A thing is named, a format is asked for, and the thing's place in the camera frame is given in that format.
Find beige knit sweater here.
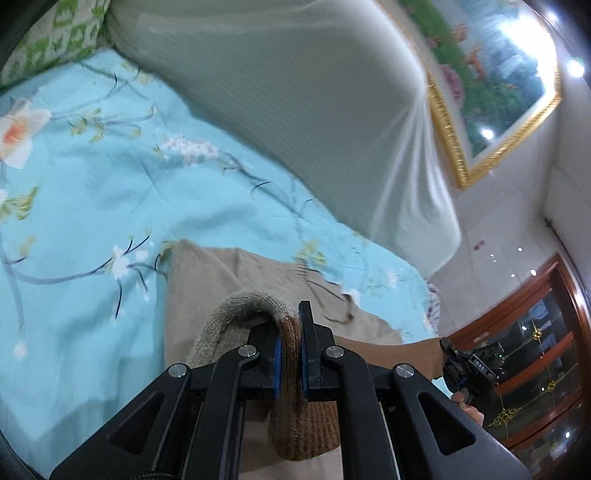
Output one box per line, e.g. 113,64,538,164
163,238,447,480

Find person's right hand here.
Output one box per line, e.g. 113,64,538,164
451,389,484,427

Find purple floral cloth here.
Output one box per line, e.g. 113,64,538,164
424,283,441,335

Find dark wooden glass cabinet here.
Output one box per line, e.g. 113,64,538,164
451,254,590,479

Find light blue floral bedsheet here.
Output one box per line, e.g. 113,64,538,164
1,50,433,476

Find gold framed landscape painting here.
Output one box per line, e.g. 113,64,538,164
380,0,562,190

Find grey striped large pillow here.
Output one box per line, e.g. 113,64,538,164
106,1,462,278

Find green white patterned pillow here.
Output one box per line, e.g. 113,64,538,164
1,0,110,88

